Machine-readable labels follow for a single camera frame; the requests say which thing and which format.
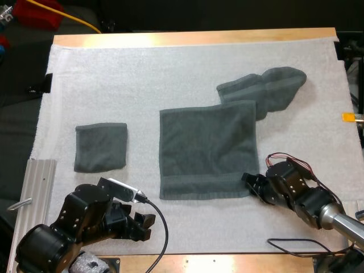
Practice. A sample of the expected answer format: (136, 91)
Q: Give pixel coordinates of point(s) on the dark table edge clamp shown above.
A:
(45, 84)

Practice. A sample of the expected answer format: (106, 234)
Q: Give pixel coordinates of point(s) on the crumpled grey-green towel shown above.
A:
(273, 88)

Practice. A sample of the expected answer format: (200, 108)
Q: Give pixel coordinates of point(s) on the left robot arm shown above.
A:
(42, 247)

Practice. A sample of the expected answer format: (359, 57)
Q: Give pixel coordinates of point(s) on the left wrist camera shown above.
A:
(125, 190)

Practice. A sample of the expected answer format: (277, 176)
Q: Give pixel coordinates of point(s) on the ribbed aluminium rail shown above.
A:
(34, 187)

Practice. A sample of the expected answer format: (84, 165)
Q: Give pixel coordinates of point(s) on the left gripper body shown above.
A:
(82, 207)

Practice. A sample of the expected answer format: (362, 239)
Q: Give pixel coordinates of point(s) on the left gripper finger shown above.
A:
(146, 219)
(140, 234)

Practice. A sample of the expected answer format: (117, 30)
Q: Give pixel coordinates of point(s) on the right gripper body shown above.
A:
(290, 185)

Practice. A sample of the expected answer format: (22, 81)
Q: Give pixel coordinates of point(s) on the orange table edge clip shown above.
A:
(349, 117)

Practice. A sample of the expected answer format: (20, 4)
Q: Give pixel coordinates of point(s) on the small folded grey-green towel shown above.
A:
(101, 148)

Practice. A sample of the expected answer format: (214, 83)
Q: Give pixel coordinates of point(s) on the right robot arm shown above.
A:
(339, 220)

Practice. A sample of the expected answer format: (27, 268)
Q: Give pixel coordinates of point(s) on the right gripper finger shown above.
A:
(264, 197)
(251, 182)

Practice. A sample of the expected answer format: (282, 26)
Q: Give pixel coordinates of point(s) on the flat spread grey-green towel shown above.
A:
(207, 148)

